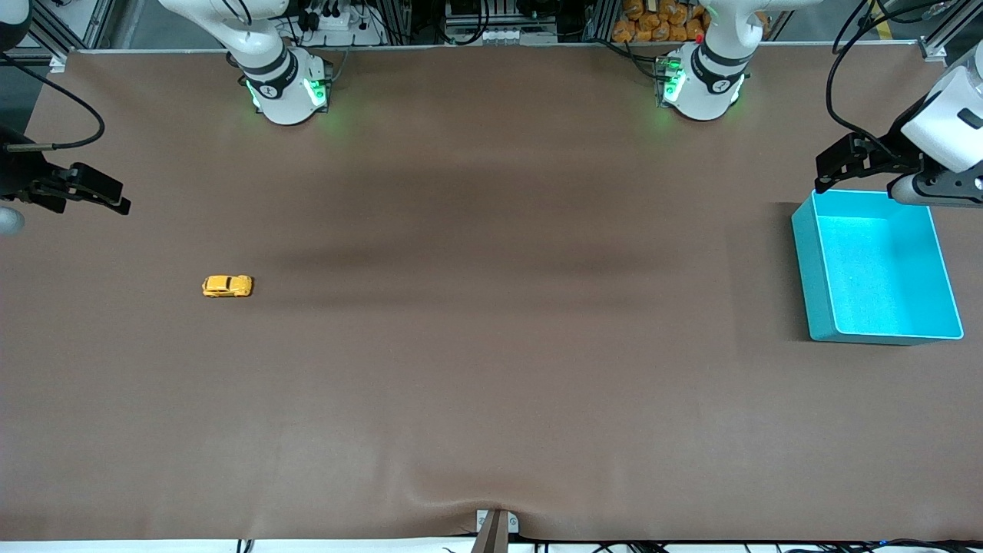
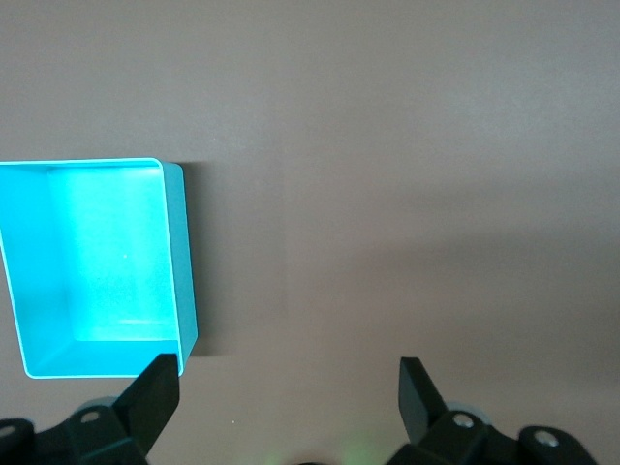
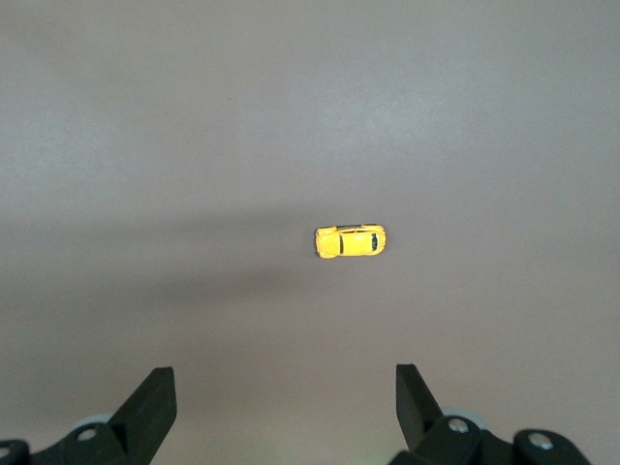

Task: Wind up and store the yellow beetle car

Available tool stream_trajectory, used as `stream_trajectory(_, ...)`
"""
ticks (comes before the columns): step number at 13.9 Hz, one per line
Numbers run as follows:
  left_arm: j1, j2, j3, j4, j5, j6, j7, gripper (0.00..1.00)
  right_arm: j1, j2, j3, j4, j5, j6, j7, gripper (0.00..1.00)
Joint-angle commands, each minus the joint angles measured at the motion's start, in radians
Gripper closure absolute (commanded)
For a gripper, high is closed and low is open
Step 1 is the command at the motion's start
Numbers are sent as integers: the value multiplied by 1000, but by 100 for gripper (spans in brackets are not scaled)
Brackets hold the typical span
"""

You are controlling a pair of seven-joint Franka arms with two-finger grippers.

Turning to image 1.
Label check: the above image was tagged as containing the aluminium frame post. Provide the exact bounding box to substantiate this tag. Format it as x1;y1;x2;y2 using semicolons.
918;0;983;62
23;0;116;71

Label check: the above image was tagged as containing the white power strip with plugs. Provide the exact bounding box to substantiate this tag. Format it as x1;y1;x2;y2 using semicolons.
296;0;387;48

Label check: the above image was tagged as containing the teal plastic storage box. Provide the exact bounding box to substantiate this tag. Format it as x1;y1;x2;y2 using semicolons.
791;190;965;344

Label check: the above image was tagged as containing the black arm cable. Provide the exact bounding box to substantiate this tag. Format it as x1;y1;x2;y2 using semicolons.
0;50;106;151
826;0;953;154

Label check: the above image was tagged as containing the yellow beetle toy car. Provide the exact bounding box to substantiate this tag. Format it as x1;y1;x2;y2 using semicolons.
202;275;254;299

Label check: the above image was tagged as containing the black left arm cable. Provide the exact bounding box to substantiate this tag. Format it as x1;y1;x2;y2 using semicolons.
826;0;953;154

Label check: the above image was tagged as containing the brown table mat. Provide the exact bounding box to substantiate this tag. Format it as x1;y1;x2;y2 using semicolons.
0;42;983;542

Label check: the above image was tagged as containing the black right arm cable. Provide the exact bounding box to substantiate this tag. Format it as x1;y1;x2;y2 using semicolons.
0;50;106;151

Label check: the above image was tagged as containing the long white socket strip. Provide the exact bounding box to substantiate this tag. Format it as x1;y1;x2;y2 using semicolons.
444;25;559;45

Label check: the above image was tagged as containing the metal table clamp bracket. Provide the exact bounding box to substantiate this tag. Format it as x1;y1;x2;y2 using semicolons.
470;508;521;553

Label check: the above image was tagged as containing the orange packaged goods pile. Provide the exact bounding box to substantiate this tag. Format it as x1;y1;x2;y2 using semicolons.
612;0;709;44

